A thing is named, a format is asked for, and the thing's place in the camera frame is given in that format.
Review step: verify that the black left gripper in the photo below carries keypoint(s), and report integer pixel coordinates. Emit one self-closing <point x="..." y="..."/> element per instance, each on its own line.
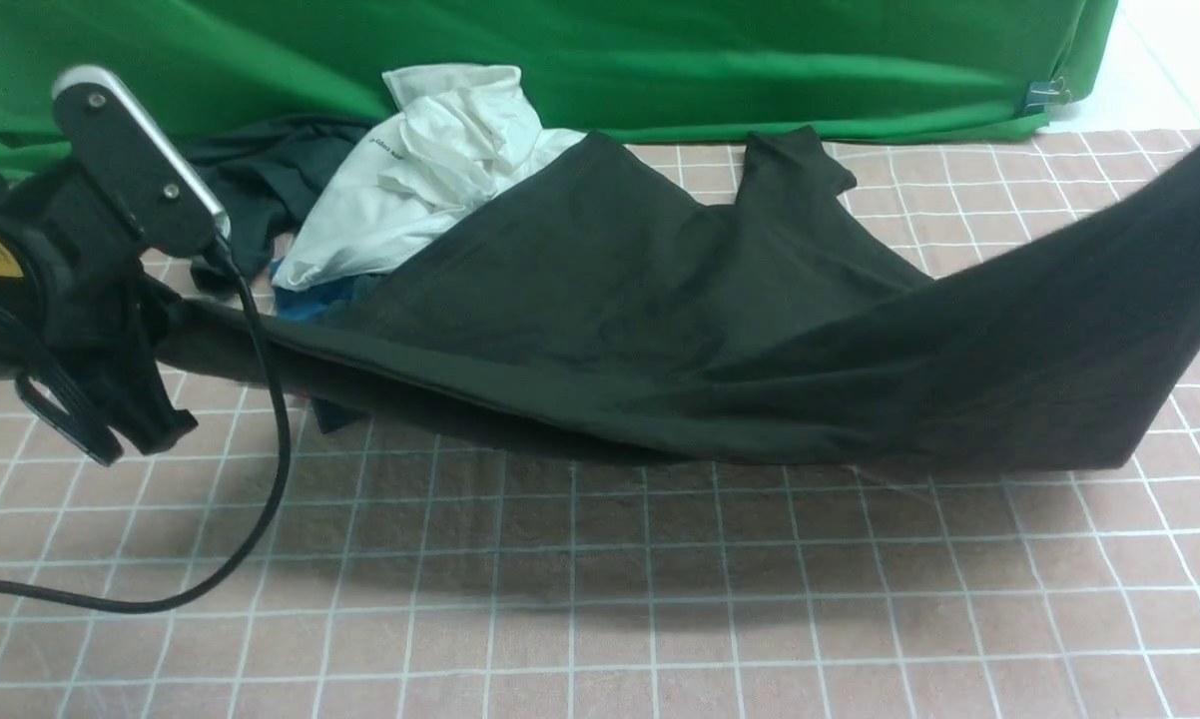
<point x="89" y="367"/>

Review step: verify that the dark gray long-sleeve shirt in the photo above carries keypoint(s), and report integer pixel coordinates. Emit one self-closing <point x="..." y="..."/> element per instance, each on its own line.
<point x="596" y="311"/>

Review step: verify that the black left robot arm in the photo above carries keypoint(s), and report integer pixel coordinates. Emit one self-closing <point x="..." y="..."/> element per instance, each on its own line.
<point x="16" y="302"/>

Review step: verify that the blue shirt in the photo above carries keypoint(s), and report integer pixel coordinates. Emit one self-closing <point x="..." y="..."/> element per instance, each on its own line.
<point x="312" y="305"/>

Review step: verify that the dark teal shirt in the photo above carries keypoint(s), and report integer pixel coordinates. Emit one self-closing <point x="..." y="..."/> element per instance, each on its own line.
<point x="269" y="175"/>

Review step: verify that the white shirt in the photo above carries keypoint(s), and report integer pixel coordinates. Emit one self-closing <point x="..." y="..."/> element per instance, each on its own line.
<point x="462" y="134"/>

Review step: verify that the pink checkered tablecloth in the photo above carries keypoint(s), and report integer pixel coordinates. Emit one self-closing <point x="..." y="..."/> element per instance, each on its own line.
<point x="415" y="577"/>

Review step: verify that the green backdrop cloth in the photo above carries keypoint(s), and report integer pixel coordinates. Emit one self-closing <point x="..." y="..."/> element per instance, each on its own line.
<point x="642" y="71"/>

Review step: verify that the blue binder clip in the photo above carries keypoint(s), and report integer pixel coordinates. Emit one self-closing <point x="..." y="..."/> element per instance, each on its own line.
<point x="1041" y="97"/>

